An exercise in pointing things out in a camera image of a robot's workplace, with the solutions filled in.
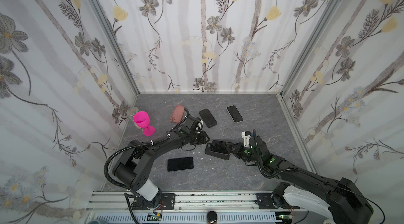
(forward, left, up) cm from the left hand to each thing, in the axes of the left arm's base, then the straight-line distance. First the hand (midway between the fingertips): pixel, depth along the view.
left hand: (206, 135), depth 88 cm
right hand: (-8, -8, +6) cm, 13 cm away
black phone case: (+18, -2, -8) cm, 19 cm away
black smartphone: (+23, -22, -10) cm, 33 cm away
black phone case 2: (-3, -9, -12) cm, 15 cm away
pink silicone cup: (+9, +37, +5) cm, 38 cm away
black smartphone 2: (-13, +15, -10) cm, 22 cm away
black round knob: (-38, 0, +2) cm, 38 cm away
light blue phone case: (+19, -18, -8) cm, 27 cm away
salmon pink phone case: (+22, +19, -9) cm, 30 cm away
